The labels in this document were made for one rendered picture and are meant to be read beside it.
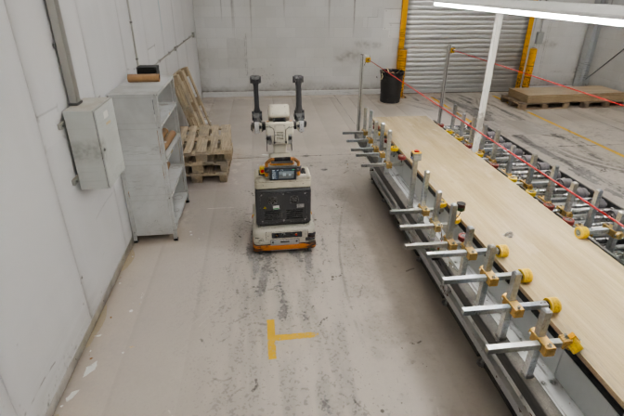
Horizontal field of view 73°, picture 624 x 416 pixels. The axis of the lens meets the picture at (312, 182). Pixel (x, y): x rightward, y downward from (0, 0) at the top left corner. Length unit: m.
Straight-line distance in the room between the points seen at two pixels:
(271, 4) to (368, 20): 2.26
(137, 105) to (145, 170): 0.64
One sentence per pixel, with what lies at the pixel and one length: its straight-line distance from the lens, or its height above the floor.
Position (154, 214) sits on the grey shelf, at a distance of 4.59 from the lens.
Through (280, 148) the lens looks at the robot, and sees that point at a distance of 4.28.
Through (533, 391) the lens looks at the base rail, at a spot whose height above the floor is 0.70.
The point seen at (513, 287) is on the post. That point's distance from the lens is 2.45.
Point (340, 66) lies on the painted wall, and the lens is 10.62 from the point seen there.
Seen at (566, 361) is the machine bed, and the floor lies 0.76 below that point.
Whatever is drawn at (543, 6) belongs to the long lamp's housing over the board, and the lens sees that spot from 2.76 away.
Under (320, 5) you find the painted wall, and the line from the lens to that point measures 10.40.
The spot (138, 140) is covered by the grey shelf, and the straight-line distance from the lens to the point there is 4.30.
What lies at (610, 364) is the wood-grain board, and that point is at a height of 0.90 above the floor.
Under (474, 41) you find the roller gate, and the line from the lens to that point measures 11.58.
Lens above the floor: 2.45
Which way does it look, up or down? 25 degrees down
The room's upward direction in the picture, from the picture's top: 1 degrees clockwise
